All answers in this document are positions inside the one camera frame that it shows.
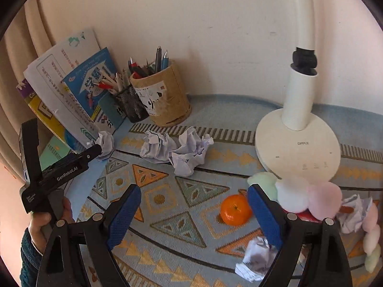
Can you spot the beige curtain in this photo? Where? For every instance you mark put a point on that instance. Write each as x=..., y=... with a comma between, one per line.
x=18, y=65

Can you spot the person's left hand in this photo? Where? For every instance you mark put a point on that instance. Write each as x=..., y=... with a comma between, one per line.
x=39, y=219

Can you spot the white desk lamp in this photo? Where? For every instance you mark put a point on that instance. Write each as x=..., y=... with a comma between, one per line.
x=299, y=143

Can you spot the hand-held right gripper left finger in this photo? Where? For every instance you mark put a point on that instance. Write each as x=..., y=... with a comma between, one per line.
x=124, y=215

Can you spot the yellow and purple book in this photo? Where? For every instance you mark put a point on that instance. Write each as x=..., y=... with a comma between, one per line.
x=39, y=107

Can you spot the patterned table cloth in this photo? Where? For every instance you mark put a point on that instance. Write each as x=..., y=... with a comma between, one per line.
x=179, y=203

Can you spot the black mesh pen holder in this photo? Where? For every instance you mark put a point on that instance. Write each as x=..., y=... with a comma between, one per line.
x=131, y=104

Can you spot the bunch of pencils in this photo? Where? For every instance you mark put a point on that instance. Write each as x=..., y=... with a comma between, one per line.
x=113, y=82

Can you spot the tan cylindrical pen holder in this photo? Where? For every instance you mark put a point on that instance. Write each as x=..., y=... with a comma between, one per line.
x=163, y=98

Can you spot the paper ball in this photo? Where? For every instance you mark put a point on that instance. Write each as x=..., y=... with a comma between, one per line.
x=188, y=155
x=157, y=148
x=354, y=215
x=104, y=142
x=254, y=260

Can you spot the teal book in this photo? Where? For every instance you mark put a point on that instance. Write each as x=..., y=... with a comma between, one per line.
x=115, y=113

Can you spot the bunch of pens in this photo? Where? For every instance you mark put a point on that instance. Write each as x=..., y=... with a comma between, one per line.
x=149, y=64

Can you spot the green book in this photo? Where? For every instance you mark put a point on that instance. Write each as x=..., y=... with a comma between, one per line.
x=54, y=152

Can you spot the orange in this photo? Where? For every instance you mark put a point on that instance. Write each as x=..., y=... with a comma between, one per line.
x=235, y=210

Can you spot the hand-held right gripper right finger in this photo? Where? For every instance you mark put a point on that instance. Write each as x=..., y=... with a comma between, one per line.
x=264, y=212

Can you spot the leaning books and booklets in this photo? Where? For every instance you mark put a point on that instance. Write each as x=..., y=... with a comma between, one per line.
x=56, y=74

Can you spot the blue illustrated book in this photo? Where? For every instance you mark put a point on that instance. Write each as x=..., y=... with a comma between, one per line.
x=89, y=95

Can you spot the light blue paper sheet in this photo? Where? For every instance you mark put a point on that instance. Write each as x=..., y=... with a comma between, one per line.
x=88, y=182

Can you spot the pastel plush dango skewer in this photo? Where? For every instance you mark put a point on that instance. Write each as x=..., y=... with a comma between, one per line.
x=371, y=239
x=291, y=192

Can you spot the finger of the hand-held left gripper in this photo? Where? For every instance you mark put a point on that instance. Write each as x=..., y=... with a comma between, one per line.
x=92, y=151

